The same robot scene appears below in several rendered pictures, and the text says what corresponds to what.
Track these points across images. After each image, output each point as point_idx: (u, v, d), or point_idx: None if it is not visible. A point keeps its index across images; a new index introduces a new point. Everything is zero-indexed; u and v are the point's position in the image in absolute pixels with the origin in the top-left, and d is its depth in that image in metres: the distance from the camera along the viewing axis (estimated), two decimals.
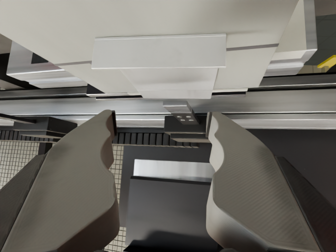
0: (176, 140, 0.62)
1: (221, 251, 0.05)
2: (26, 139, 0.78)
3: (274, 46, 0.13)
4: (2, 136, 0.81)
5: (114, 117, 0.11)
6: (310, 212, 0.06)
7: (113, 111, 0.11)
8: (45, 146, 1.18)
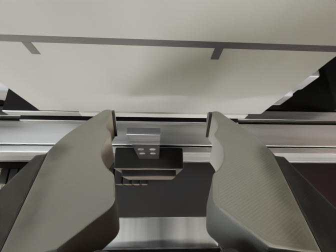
0: (122, 177, 0.52)
1: (221, 251, 0.05)
2: None
3: None
4: None
5: (114, 117, 0.11)
6: (310, 212, 0.06)
7: (113, 111, 0.11)
8: None
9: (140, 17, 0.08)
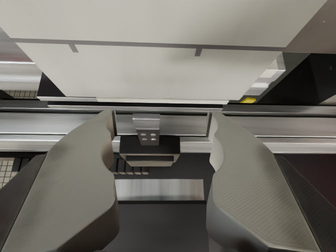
0: (125, 166, 0.57)
1: (221, 251, 0.05)
2: None
3: (280, 50, 0.14)
4: None
5: (114, 117, 0.11)
6: (310, 212, 0.06)
7: (113, 111, 0.11)
8: None
9: (147, 29, 0.12)
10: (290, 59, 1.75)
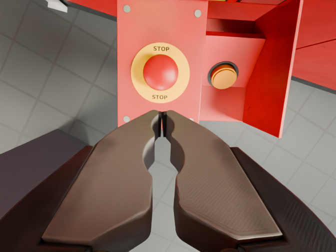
0: None
1: (221, 251, 0.05)
2: None
3: None
4: None
5: (160, 118, 0.11)
6: (267, 196, 0.06)
7: (160, 112, 0.11)
8: None
9: None
10: None
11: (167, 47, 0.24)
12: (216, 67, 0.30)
